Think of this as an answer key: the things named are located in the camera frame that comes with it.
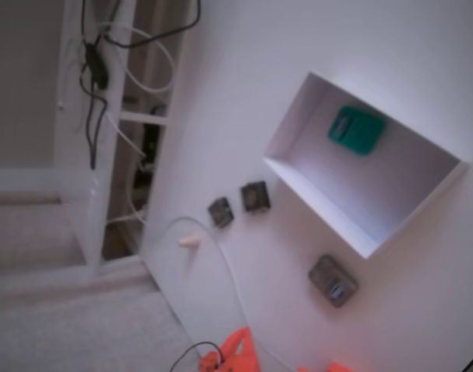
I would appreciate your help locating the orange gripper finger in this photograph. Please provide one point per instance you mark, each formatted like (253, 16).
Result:
(230, 345)
(244, 358)

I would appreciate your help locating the green cube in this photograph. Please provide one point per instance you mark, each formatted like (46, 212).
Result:
(356, 131)

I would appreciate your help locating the orange robot base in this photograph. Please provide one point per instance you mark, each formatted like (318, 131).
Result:
(333, 367)

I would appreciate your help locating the grey cube with blue mark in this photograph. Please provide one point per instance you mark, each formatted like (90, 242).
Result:
(332, 281)

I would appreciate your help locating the small dark cube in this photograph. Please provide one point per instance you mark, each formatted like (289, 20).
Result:
(220, 212)
(254, 197)

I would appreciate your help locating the white open bin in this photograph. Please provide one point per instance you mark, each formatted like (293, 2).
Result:
(337, 193)

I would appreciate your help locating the small beige connector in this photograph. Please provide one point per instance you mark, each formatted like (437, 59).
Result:
(190, 241)

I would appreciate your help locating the white furniture frame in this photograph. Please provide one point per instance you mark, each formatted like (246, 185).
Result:
(75, 186)

